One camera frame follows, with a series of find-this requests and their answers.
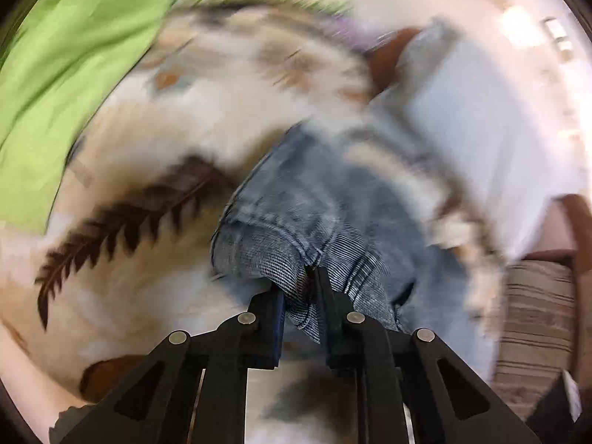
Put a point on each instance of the grey pillow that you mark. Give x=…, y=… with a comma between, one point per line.
x=471, y=125

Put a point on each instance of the plain green cloth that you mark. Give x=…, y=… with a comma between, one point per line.
x=69, y=78

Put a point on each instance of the brown striped pillow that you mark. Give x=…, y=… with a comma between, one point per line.
x=532, y=323

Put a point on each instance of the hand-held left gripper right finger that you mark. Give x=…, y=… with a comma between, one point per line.
x=334, y=333

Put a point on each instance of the white wall switch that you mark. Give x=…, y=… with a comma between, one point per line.
x=555, y=30

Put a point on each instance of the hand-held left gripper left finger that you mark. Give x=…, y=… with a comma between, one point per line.
x=276, y=328

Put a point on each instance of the blue denim jeans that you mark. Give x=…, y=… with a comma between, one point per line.
x=300, y=203

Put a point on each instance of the dark cloth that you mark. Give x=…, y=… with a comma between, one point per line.
x=550, y=407

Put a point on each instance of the leaf printed cream blanket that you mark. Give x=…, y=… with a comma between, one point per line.
x=162, y=268

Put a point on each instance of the purple cloth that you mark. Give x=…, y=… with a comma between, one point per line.
x=347, y=32

